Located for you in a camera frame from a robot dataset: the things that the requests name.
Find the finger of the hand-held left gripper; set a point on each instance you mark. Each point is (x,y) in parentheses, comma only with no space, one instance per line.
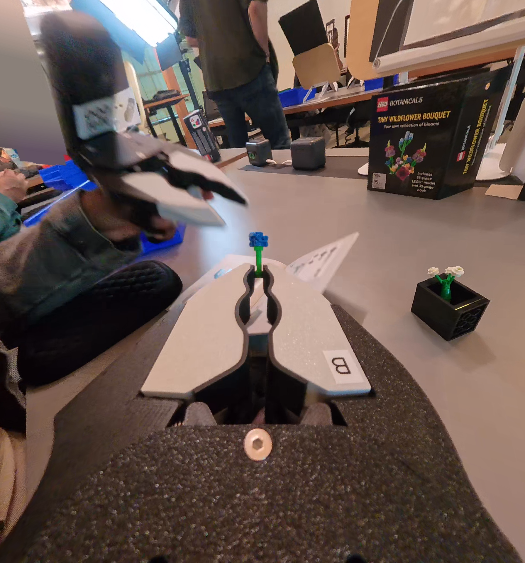
(192,162)
(179,204)

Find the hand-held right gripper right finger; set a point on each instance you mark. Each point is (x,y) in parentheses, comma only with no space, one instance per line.
(306,343)

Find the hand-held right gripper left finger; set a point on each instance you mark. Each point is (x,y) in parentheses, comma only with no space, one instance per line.
(201,347)

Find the blue lego flower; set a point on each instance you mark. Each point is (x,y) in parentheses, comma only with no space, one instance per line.
(258,239)

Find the person's left forearm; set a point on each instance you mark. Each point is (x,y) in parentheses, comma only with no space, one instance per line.
(47,264)

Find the lego instruction booklet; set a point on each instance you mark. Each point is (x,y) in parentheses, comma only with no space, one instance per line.
(319,259)

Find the white lego flowers green stem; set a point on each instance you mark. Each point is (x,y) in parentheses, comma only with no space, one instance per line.
(445,286)

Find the black lego box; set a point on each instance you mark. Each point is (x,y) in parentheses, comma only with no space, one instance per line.
(465,321)

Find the black lego set carton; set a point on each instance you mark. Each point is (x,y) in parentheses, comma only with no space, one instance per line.
(421,145)

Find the person's left hand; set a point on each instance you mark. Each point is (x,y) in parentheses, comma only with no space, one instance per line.
(126,206)

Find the black box colourful print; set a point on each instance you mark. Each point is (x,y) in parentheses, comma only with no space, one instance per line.
(203,136)

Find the blue storage bin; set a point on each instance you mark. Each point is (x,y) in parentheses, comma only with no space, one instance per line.
(170,239)
(64,178)
(379,83)
(291,96)

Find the bright light panel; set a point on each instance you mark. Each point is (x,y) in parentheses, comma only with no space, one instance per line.
(135,17)

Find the black cube device green mark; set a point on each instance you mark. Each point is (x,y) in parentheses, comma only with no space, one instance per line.
(259,154)

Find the black quilted pad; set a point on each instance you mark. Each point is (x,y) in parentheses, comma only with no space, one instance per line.
(104,316)

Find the tan and black chair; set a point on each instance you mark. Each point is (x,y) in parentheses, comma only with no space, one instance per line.
(315,66)

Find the cardboard piece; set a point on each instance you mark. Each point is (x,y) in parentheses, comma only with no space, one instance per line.
(502,191)

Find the white stand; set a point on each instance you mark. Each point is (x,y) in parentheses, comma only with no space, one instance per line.
(522,132)

